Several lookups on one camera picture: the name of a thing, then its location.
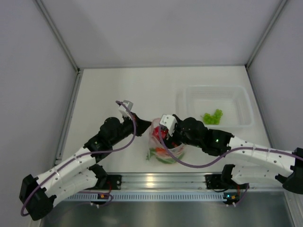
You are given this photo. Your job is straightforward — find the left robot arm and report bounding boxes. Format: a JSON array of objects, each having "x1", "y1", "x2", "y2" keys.
[{"x1": 19, "y1": 113, "x2": 152, "y2": 221}]

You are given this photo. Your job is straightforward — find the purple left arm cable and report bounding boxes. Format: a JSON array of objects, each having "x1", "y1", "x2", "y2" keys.
[{"x1": 21, "y1": 100, "x2": 136, "y2": 217}]

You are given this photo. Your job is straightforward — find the fake watermelon slice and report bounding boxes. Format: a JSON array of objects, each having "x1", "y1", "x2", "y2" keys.
[{"x1": 156, "y1": 153, "x2": 185, "y2": 164}]

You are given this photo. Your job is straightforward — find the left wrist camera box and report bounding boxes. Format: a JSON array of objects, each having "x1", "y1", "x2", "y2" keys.
[{"x1": 116, "y1": 100, "x2": 133, "y2": 118}]

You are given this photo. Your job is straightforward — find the white perforated plastic basket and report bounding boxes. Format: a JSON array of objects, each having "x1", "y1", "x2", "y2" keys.
[{"x1": 175, "y1": 85, "x2": 254, "y2": 131}]

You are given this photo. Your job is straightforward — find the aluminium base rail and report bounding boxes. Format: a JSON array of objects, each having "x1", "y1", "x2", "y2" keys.
[{"x1": 78, "y1": 172, "x2": 294, "y2": 191}]

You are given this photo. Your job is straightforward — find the grey slotted cable duct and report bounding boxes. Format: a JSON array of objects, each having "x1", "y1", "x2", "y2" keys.
[{"x1": 65, "y1": 192, "x2": 236, "y2": 202}]

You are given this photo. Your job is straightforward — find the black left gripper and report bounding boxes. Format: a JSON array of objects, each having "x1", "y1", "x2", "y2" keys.
[{"x1": 110, "y1": 111, "x2": 151, "y2": 146}]

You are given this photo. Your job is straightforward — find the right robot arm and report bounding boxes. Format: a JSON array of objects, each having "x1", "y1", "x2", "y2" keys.
[{"x1": 159, "y1": 114, "x2": 303, "y2": 194}]

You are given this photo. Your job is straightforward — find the orange fake carrot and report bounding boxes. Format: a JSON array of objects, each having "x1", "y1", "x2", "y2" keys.
[{"x1": 149, "y1": 147, "x2": 170, "y2": 158}]

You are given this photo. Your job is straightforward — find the green fake grapes bunch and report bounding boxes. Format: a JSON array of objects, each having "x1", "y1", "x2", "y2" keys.
[{"x1": 201, "y1": 109, "x2": 223, "y2": 125}]

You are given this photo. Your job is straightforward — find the aluminium frame post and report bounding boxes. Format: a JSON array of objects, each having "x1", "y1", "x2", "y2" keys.
[
  {"x1": 245, "y1": 0, "x2": 290, "y2": 71},
  {"x1": 35, "y1": 0, "x2": 82, "y2": 74}
]

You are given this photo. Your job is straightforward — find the clear zip top bag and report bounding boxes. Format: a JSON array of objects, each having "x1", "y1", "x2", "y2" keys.
[{"x1": 144, "y1": 117, "x2": 187, "y2": 165}]

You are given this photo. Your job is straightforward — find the red fake food piece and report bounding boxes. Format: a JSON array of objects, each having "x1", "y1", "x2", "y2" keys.
[{"x1": 152, "y1": 126, "x2": 168, "y2": 141}]

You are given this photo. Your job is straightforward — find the aluminium frame post right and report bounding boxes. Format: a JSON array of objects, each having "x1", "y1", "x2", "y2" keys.
[{"x1": 245, "y1": 0, "x2": 290, "y2": 71}]

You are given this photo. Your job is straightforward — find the aluminium frame post left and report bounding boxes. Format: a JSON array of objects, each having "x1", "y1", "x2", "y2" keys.
[{"x1": 35, "y1": 0, "x2": 82, "y2": 74}]

